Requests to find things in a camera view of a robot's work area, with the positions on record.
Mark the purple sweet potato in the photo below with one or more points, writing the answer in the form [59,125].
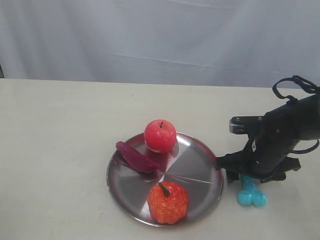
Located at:
[137,161]

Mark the round stainless steel plate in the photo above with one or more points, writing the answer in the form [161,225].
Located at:
[190,163]

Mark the orange pumpkin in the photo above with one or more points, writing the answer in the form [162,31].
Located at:
[168,202]

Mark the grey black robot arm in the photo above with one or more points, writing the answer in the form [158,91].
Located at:
[308,123]

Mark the white backdrop cloth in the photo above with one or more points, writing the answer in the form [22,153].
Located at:
[245,43]

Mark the turquoise toy bone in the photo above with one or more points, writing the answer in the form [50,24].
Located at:
[250,195]

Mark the red apple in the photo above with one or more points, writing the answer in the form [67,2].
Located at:
[160,136]

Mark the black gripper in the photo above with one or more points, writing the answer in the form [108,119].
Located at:
[265,154]

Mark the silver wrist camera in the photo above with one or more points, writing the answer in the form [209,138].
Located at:
[241,125]

